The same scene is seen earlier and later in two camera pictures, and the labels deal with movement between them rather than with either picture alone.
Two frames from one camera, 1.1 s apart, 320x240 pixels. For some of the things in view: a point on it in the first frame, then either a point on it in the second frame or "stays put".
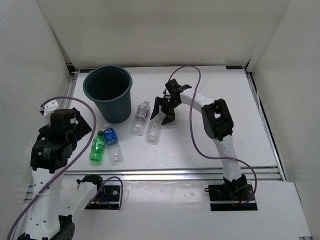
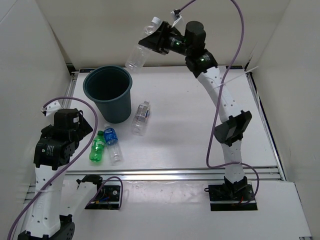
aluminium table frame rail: (263, 174) stays put
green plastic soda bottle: (96, 150) stays put
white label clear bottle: (140, 123) stays put
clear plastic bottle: (154, 128) → (140, 54)
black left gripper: (82, 127) stays put
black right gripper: (168, 118) → (158, 41)
